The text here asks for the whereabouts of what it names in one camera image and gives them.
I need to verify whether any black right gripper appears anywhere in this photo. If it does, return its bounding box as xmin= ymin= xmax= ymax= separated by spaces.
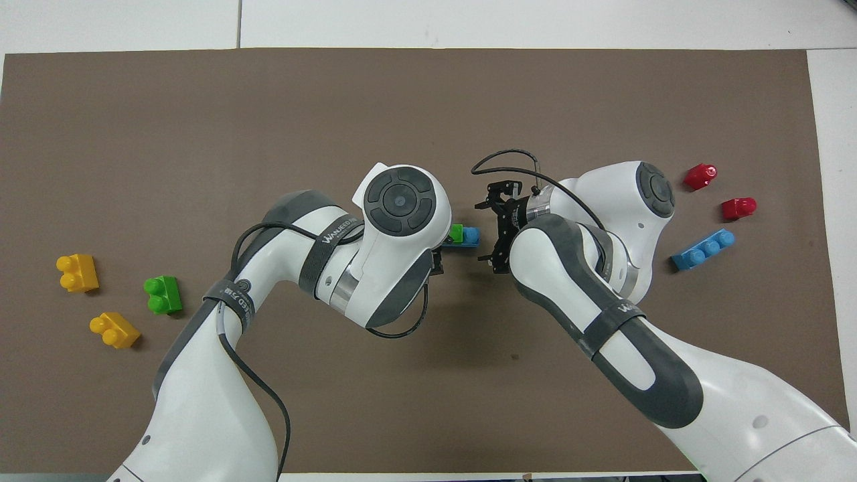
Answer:
xmin=431 ymin=179 xmax=536 ymax=276

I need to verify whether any red one-stud block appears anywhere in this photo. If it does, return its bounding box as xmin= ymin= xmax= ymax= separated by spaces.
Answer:
xmin=721 ymin=197 xmax=758 ymax=221
xmin=683 ymin=163 xmax=718 ymax=192

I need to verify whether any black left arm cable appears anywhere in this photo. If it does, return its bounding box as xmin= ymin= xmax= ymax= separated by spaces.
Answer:
xmin=218 ymin=222 xmax=429 ymax=482

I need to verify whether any brown table mat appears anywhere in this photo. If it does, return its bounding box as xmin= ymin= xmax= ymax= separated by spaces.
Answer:
xmin=0 ymin=48 xmax=855 ymax=475

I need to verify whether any yellow two-stud block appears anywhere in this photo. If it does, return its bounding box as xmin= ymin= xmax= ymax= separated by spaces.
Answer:
xmin=56 ymin=253 xmax=100 ymax=294
xmin=89 ymin=311 xmax=142 ymax=350

